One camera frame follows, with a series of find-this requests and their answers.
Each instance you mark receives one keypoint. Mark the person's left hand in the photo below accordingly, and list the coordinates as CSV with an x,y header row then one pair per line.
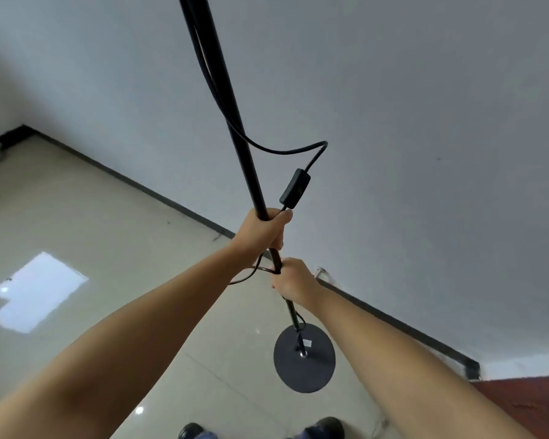
x,y
261,235

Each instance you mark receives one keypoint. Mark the person's right hand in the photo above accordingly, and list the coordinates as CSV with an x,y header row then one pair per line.
x,y
297,283

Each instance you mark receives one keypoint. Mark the black floor lamp white shade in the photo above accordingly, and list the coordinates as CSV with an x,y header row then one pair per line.
x,y
304,365

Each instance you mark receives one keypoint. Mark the person's left forearm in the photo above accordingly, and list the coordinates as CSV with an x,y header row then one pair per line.
x,y
119,352

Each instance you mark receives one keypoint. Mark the person's right forearm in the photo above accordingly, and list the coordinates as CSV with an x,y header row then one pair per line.
x,y
393,374

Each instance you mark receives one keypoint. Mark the person's right black shoe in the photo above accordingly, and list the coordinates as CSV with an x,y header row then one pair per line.
x,y
325,427

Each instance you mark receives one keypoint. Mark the person's black shoe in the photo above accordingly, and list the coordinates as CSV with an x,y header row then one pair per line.
x,y
191,430
325,427

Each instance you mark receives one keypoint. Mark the person's left black shoe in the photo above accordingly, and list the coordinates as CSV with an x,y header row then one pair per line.
x,y
191,430

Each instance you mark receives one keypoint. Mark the red-brown wooden door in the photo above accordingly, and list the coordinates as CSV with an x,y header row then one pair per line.
x,y
521,406

